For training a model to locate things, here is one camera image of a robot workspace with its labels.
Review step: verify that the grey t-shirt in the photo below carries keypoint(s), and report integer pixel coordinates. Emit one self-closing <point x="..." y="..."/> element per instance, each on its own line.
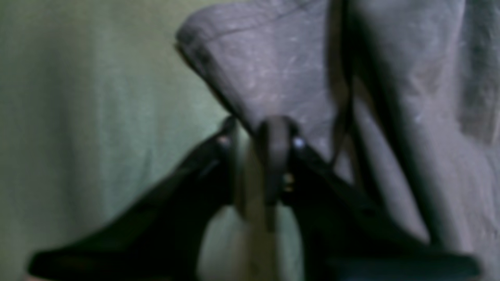
<point x="402" y="94"/>

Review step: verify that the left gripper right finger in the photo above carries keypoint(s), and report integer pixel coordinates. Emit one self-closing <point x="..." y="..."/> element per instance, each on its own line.
<point x="345" y="236"/>

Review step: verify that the light green table cloth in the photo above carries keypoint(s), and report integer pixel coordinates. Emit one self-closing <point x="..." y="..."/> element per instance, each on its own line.
<point x="96" y="109"/>

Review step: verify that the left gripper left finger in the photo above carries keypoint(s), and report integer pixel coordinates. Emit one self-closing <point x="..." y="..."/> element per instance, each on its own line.
<point x="159" y="237"/>

